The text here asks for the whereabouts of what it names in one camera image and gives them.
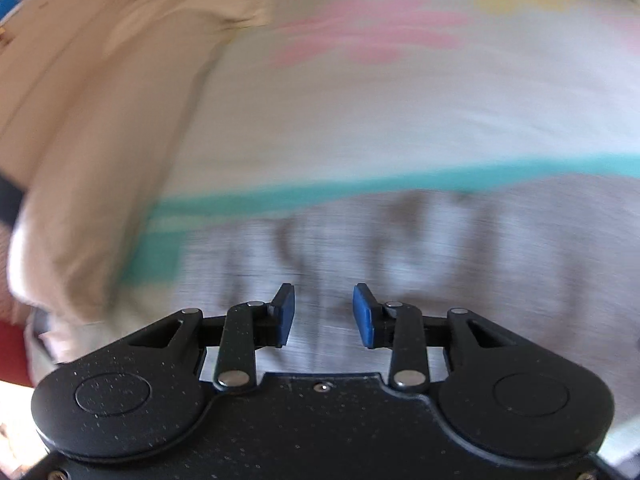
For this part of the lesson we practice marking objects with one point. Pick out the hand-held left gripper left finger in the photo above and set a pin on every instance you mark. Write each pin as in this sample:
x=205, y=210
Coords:
x=282, y=315

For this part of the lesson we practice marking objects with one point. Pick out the pastel printed blanket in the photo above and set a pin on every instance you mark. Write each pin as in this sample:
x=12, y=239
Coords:
x=400, y=110

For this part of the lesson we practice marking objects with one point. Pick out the red cloth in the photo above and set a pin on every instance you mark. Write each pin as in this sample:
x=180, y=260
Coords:
x=10, y=350

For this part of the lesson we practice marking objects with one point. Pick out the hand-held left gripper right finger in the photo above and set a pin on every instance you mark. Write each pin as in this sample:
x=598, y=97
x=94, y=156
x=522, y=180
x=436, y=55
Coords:
x=362, y=317

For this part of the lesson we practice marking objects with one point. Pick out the grey pants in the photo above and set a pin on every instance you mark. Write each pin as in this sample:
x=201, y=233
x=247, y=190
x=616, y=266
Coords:
x=450, y=260

